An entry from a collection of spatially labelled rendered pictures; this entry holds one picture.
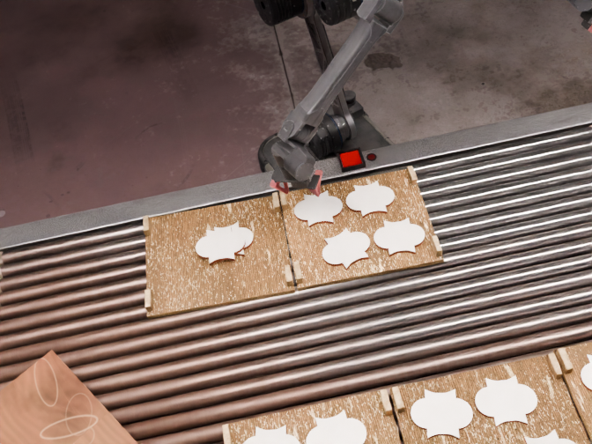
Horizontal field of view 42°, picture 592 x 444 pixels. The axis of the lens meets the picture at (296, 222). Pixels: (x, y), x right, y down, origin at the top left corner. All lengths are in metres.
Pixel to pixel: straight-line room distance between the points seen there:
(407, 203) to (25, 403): 1.16
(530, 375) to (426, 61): 2.47
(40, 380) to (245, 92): 2.41
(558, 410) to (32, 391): 1.26
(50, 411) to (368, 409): 0.76
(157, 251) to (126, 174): 1.60
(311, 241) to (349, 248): 0.12
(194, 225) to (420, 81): 2.03
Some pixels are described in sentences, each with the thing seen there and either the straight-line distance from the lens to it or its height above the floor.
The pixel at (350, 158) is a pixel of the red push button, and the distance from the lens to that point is 2.41.
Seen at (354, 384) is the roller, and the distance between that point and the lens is 1.98.
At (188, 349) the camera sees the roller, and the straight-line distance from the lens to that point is 2.09.
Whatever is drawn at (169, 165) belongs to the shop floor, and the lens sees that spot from 3.82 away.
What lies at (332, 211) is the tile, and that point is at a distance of 2.25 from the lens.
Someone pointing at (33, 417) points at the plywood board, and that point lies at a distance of 1.99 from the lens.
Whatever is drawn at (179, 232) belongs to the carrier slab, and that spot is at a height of 0.94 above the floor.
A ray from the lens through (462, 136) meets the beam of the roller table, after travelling 2.49.
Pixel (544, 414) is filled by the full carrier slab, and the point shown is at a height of 0.94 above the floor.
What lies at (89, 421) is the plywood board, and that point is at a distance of 1.93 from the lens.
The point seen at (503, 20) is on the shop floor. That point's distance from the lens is 4.45.
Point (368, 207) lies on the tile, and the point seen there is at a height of 0.95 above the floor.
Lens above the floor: 2.69
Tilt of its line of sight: 51 degrees down
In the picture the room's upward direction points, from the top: 10 degrees counter-clockwise
